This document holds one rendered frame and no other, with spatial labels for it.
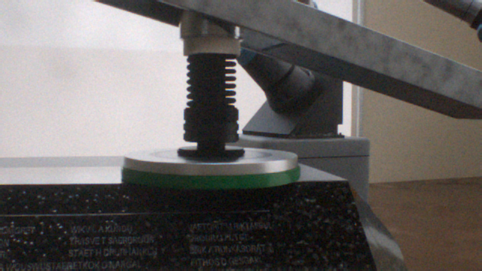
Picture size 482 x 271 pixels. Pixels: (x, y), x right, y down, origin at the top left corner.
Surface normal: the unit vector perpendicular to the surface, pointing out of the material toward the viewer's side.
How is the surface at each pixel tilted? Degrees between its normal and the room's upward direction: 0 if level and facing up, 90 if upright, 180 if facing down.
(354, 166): 90
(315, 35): 90
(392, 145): 90
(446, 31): 90
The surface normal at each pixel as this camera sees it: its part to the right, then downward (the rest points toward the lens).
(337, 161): 0.36, 0.05
